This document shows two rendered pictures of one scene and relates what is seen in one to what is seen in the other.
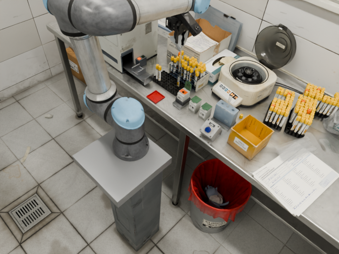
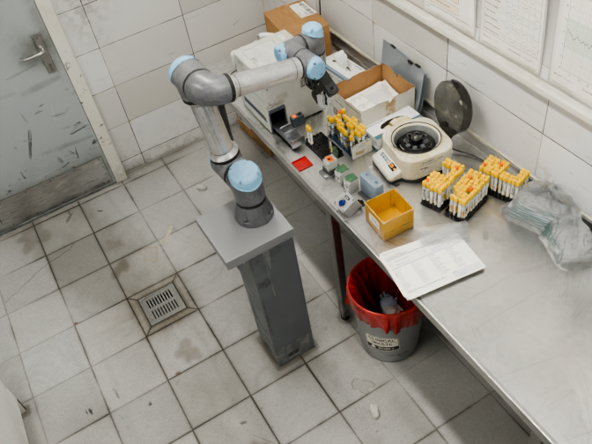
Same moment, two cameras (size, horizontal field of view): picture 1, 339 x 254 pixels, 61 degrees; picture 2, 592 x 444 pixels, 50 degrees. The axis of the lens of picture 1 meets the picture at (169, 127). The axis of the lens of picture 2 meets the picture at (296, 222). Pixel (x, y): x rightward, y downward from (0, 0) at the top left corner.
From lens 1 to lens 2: 1.35 m
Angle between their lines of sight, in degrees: 18
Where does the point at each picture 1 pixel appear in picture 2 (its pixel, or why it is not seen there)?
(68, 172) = (214, 262)
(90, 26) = (196, 100)
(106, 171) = (223, 235)
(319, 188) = (451, 277)
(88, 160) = (209, 224)
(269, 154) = (411, 237)
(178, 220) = (344, 339)
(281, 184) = (406, 268)
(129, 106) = (246, 168)
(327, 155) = (485, 245)
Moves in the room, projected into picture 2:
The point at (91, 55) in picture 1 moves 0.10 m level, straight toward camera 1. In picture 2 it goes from (207, 120) to (204, 138)
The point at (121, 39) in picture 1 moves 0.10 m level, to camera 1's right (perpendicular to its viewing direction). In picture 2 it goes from (267, 95) to (289, 97)
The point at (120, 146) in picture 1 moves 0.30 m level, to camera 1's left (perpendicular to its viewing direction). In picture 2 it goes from (239, 210) to (169, 199)
